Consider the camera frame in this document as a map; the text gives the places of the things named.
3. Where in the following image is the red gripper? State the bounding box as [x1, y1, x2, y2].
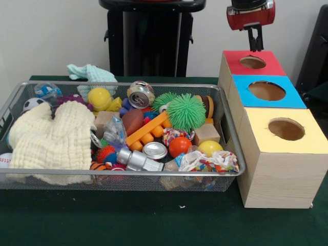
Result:
[226, 0, 276, 53]

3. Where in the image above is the mint green muslin cloth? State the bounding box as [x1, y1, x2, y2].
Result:
[67, 64, 118, 97]

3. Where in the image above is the wooden box with three holes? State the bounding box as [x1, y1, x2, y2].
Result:
[217, 50, 328, 209]

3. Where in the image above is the silver mesh bin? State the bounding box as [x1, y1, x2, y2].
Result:
[0, 80, 247, 192]

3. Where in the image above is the black chair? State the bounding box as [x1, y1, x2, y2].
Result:
[295, 4, 328, 90]

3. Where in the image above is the large green spiky ball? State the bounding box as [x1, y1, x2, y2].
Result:
[166, 93, 207, 133]

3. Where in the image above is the smooth yellow ball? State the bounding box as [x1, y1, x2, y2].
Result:
[197, 140, 224, 157]

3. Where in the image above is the crushed silver can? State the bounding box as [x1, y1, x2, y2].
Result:
[127, 80, 156, 110]

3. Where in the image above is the orange ball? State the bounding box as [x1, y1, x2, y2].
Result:
[168, 136, 193, 158]

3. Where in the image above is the orange plastic brick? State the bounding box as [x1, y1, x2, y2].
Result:
[126, 110, 170, 152]

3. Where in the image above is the silver plastic toy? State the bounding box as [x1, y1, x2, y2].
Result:
[116, 148, 165, 172]

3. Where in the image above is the yellow tennis ball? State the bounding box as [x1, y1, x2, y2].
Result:
[87, 87, 112, 112]

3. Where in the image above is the dark green table cloth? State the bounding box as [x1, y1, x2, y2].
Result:
[0, 75, 328, 246]

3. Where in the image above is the cream muslin cloth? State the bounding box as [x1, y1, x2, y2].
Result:
[7, 100, 97, 185]

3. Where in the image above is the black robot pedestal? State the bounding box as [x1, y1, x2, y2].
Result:
[98, 0, 207, 77]

